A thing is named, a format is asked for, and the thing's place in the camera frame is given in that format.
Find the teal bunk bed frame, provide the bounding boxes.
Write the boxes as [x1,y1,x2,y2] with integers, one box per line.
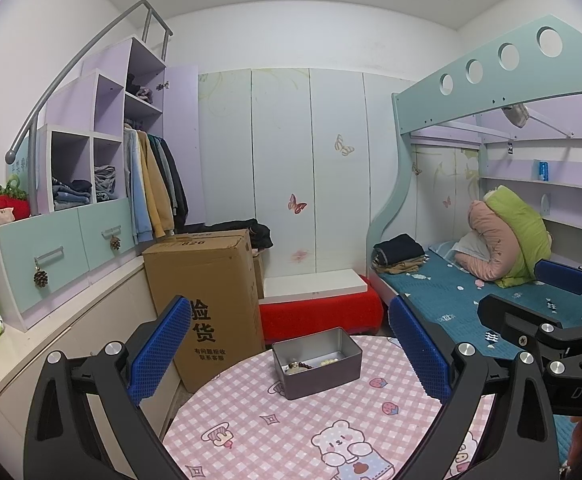
[368,12,582,311]

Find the strawberry plush toy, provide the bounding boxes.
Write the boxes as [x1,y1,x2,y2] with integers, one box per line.
[0,177,32,223]

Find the grey hanging jacket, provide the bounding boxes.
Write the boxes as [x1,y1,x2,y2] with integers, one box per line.
[150,135,176,211]

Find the cream low cabinet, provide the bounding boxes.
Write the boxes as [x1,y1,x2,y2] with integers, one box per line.
[0,255,182,441]

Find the black hanging jacket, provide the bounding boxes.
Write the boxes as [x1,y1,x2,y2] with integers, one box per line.
[160,140,189,233]

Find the tan hanging jacket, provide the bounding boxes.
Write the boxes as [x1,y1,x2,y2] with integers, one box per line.
[138,132,174,238]

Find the grey clip lamp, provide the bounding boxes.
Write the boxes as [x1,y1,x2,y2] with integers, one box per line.
[503,102,530,130]

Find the dark shelf clothes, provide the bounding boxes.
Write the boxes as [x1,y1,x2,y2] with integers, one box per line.
[125,74,156,103]

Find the large cardboard box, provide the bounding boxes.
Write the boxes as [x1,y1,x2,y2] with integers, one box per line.
[142,229,266,393]

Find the lilac stair cabinet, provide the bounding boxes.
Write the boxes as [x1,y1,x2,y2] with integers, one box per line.
[0,35,206,333]

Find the folded blue jeans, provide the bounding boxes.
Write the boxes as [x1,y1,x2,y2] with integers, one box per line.
[51,175,94,211]

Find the pink checked tablecloth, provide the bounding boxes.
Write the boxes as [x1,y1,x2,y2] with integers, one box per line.
[163,335,502,480]

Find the black clothes pile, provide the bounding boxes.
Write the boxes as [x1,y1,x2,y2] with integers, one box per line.
[176,218,274,251]

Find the pink pillow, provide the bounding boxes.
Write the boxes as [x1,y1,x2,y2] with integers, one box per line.
[453,200,526,282]

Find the blue fish print bedsheet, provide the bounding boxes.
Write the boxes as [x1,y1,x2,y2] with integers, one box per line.
[388,240,582,468]

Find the teal drawer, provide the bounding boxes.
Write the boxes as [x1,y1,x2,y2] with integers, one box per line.
[78,197,138,271]
[0,208,89,311]

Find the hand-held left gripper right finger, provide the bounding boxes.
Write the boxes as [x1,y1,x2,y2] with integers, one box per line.
[388,294,562,480]

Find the folded grey clothes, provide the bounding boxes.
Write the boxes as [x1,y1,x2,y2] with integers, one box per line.
[93,164,119,203]

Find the light blue hanging shirt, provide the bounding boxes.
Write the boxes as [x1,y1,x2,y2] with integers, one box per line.
[123,130,154,246]

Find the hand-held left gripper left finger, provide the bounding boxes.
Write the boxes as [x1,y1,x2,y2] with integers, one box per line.
[23,294,194,480]

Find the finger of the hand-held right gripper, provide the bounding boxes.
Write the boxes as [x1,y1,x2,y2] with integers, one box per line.
[477,294,564,349]
[533,258,582,311]

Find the dark folded clothes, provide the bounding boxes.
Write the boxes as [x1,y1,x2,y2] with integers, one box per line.
[373,233,426,266]

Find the grey metal handrail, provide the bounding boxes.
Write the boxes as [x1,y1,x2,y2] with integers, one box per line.
[7,0,174,216]

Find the green and pink quilt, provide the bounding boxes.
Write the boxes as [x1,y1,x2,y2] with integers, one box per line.
[486,185,552,288]

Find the red ottoman with white board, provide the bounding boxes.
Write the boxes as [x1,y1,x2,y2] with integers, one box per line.
[258,287,384,346]

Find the tan folded clothes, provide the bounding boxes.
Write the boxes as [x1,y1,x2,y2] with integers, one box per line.
[373,255,429,276]

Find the white wardrobe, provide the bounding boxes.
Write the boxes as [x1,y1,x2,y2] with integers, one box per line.
[198,67,422,281]

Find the grey tin box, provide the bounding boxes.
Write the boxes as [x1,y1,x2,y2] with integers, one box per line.
[271,326,363,402]

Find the white board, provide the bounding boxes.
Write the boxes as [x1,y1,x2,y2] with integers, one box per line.
[262,268,369,302]

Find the white pillow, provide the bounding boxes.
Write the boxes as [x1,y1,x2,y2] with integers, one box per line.
[452,232,492,263]

